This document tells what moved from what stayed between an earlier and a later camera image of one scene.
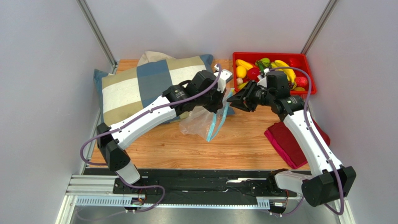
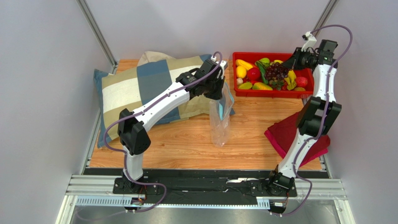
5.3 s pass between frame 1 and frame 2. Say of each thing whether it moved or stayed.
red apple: stayed
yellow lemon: stayed
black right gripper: moved
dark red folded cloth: stayed
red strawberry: stayed
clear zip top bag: moved
